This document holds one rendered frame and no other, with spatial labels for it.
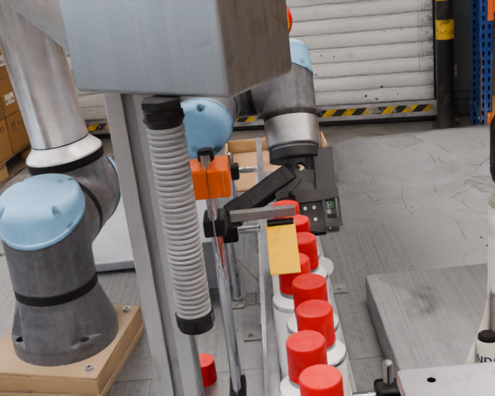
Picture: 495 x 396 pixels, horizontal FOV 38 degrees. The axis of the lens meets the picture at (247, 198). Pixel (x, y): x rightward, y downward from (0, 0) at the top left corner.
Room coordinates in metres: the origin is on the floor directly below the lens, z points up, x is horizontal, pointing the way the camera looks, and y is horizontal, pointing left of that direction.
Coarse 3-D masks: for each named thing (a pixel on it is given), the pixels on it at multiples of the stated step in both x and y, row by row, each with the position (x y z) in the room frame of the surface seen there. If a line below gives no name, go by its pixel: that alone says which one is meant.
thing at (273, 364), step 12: (264, 228) 1.04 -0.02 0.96; (264, 240) 0.99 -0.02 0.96; (264, 252) 0.95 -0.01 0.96; (264, 264) 0.91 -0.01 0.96; (264, 276) 0.87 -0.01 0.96; (264, 288) 0.84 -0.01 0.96; (276, 336) 0.72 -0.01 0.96; (276, 348) 0.69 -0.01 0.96; (276, 360) 0.67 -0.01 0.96; (276, 372) 0.65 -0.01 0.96; (276, 384) 0.63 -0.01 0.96
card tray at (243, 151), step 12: (228, 144) 1.87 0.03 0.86; (240, 144) 1.87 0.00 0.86; (252, 144) 1.87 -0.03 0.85; (264, 144) 1.87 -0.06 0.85; (324, 144) 1.76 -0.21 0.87; (240, 156) 1.84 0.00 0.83; (252, 156) 1.83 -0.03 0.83; (264, 156) 1.81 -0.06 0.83; (264, 168) 1.72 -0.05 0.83; (276, 168) 1.70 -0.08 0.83; (300, 168) 1.68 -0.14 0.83; (240, 180) 1.65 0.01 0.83; (252, 180) 1.64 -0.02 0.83
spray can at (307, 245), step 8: (304, 232) 0.73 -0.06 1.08; (304, 240) 0.70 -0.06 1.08; (312, 240) 0.70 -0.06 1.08; (304, 248) 0.70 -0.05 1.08; (312, 248) 0.70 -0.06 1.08; (312, 256) 0.70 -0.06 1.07; (312, 264) 0.70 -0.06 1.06; (312, 272) 0.70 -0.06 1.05; (320, 272) 0.70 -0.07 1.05; (328, 288) 0.71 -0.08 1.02; (328, 296) 0.70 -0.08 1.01
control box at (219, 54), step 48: (96, 0) 0.60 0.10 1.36; (144, 0) 0.57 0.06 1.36; (192, 0) 0.54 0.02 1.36; (240, 0) 0.55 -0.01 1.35; (96, 48) 0.61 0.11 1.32; (144, 48) 0.58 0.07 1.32; (192, 48) 0.55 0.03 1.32; (240, 48) 0.55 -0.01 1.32; (288, 48) 0.60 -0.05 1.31; (192, 96) 0.55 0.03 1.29
